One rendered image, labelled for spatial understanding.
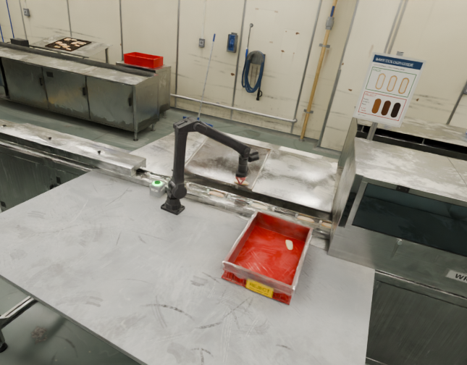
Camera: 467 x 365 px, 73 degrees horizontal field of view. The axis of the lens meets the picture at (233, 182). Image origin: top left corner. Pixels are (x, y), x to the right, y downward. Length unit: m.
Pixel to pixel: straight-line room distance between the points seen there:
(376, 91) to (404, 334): 1.53
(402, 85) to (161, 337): 2.08
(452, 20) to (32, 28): 7.10
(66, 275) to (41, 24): 6.54
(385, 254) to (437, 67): 4.05
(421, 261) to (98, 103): 4.29
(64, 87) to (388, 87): 4.22
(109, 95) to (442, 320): 4.28
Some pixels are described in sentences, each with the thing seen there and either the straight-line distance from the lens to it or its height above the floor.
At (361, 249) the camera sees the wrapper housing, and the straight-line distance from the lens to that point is 1.73.
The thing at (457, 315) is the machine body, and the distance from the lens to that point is 2.03.
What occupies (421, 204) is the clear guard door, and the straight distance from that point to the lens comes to 1.62.
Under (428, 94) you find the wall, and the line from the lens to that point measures 5.53.
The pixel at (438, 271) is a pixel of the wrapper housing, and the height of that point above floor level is 0.92.
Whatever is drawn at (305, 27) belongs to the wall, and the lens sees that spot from 5.34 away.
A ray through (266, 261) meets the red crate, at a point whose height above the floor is 0.82.
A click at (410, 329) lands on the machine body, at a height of 0.50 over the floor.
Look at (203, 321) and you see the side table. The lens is 1.34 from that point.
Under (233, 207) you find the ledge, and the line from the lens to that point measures 1.88.
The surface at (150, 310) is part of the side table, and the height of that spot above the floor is 0.82.
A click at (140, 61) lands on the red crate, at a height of 0.93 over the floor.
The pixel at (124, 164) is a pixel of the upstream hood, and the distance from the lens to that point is 2.14.
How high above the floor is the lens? 1.90
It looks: 29 degrees down
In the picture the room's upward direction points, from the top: 8 degrees clockwise
